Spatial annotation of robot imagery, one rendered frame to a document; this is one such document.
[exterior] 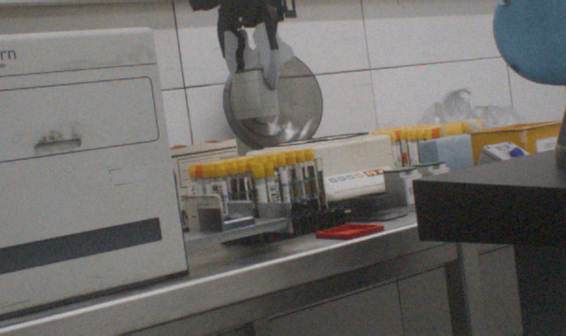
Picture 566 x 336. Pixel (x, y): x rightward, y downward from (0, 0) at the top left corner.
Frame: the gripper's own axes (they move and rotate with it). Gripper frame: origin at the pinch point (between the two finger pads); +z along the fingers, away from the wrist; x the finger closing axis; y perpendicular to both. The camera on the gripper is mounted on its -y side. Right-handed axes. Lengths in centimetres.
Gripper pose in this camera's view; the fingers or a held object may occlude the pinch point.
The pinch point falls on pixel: (253, 83)
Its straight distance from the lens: 120.6
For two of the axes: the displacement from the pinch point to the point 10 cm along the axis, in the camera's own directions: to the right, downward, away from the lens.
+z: 1.3, 9.9, 0.6
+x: -7.6, 0.7, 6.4
